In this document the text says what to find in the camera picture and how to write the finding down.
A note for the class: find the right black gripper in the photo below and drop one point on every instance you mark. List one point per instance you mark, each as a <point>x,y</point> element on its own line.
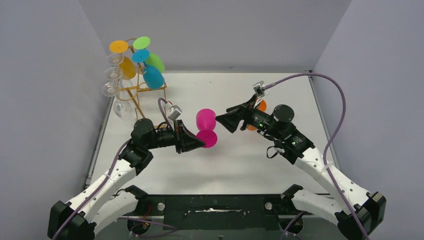
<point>246,117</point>

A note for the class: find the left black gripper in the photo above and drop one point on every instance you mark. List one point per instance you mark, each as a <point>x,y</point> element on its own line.
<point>180,136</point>

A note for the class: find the orange plastic wine glass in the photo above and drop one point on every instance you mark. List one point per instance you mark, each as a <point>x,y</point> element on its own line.
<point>257,117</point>

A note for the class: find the magenta plastic wine glass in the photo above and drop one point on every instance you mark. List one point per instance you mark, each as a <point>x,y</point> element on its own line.
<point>206,123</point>

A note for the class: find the blue plastic wine glass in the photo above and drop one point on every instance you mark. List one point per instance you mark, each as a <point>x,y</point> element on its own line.
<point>152,77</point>

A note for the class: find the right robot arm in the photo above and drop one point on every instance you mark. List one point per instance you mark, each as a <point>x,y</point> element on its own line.
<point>354,210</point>

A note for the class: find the clear wine glass lower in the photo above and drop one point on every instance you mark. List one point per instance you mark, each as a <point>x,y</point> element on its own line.
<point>122,109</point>

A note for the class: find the clear wine glass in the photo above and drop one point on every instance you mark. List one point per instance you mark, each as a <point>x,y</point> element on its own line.
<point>115,59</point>
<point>113,73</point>
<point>122,109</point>

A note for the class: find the yellow-orange plastic wine glass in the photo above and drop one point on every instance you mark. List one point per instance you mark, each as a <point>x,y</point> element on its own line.
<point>126,65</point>

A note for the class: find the clear wine glass middle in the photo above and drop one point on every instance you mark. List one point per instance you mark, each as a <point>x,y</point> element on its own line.
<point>113,73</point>

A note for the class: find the green plastic wine glass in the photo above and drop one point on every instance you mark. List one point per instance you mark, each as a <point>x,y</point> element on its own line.
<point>145,56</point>

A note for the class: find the clear wine glass upper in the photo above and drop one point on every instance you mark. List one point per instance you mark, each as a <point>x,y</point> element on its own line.
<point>115,59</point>

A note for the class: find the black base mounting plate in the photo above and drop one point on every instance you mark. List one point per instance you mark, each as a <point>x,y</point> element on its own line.
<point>222,217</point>

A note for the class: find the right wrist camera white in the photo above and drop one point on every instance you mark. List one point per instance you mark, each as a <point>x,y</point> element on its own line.
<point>259,90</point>

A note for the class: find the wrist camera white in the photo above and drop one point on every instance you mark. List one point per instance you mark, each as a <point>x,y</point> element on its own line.
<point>259,90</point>
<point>174,112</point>

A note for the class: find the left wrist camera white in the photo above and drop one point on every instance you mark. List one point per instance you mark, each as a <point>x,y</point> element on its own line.
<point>174,112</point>

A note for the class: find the gold wire glass rack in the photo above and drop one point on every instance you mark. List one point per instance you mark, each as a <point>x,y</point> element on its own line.
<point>136,89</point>

